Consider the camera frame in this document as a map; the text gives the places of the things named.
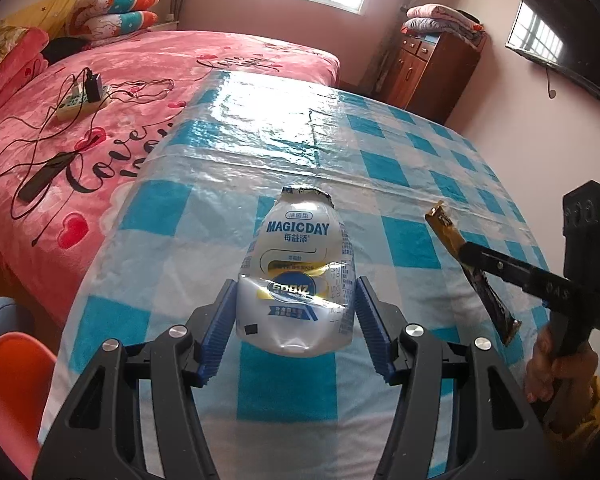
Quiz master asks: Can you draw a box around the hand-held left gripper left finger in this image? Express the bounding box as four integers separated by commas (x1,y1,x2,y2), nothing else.
32,279,239,480

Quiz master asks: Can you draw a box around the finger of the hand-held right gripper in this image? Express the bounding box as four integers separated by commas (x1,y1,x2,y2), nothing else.
459,241,548,292

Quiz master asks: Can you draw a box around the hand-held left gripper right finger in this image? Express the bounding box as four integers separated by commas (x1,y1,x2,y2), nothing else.
355,276,548,480

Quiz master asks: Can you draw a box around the black gold coffee stick sachet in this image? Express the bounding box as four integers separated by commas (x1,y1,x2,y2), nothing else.
424,201,523,346

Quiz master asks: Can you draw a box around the white plastic yogurt bottle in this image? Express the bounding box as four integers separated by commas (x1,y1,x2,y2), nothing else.
235,185,356,358

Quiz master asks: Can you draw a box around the person's right forearm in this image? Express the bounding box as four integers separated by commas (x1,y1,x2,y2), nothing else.
542,372,600,441

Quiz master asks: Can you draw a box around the person's right hand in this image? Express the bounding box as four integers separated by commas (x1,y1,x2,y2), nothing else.
525,322,600,406

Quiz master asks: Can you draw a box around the blue white checkered tablecloth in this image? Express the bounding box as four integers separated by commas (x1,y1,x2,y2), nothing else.
40,71,563,480

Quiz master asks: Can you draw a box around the brown wooden cabinet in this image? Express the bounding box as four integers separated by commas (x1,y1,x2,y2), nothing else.
384,30,487,125

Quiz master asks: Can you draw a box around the orange plastic stool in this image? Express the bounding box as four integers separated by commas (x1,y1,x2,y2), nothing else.
0,332,58,480

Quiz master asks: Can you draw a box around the blue plastic container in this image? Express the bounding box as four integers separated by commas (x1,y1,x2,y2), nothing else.
0,296,36,356

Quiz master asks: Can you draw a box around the black smartphone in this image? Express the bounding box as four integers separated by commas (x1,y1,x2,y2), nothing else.
20,152,76,202

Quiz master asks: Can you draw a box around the grey white folded quilt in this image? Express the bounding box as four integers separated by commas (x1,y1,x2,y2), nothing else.
402,16,486,43

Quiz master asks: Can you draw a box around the pink folded quilt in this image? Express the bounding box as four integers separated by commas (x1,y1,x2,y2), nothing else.
405,4,476,25

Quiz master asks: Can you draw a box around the white power strip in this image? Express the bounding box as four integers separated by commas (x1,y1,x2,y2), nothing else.
56,85,112,122

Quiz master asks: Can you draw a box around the black charger plug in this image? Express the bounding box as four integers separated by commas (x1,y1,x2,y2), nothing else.
82,72,105,103

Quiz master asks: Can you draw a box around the bed with pink blanket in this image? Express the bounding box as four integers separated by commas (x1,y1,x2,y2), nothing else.
0,29,342,311

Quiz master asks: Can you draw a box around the dark cloth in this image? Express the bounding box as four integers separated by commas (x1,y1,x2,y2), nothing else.
42,37,91,63

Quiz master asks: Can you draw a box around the red teal cartoon pillow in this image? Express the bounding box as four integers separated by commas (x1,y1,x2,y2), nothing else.
82,10,159,41
72,0,161,23

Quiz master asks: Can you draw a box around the pink folded blanket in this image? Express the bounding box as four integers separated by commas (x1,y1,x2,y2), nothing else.
0,27,51,111

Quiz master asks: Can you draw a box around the floral cushion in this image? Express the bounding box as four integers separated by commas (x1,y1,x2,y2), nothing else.
0,27,31,78

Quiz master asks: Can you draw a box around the yellow headboard cover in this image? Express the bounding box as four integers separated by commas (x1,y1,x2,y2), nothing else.
0,0,123,53

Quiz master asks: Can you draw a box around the black wall television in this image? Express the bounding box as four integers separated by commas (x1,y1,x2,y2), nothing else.
505,0,600,106

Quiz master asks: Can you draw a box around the black charging cable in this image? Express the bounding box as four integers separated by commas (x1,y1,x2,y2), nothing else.
0,72,176,221

